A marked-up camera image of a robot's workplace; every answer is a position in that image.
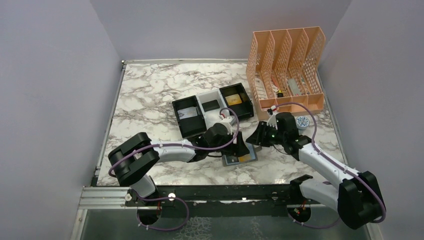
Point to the black bin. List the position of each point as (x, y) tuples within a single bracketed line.
[(192, 126), (243, 111)]

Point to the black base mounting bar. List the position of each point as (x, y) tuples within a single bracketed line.
[(214, 201)]

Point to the white item in organizer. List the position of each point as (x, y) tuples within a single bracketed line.
[(260, 88)]

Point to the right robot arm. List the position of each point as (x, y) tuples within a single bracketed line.
[(354, 195)]

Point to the black left bin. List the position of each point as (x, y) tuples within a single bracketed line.
[(192, 126)]

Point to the black card in white bin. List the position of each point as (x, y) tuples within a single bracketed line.
[(210, 105)]

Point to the grey card holder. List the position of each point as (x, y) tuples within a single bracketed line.
[(233, 160)]

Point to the grey item in organizer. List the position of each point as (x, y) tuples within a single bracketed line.
[(295, 90)]

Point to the blue white tape roll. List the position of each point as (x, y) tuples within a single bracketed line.
[(302, 123)]

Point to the white middle bin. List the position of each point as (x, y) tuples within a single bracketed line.
[(214, 116)]

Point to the peach file organizer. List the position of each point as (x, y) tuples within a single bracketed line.
[(279, 55)]

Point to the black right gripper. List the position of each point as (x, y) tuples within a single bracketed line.
[(259, 136)]

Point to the black right bin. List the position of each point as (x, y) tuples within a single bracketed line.
[(243, 111)]

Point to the gold card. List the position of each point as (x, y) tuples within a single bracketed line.
[(233, 99)]

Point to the orange card from holder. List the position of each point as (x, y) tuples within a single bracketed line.
[(247, 158)]

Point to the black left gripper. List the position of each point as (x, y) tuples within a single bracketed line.
[(241, 149)]

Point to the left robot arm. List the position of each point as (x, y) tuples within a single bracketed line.
[(131, 161)]

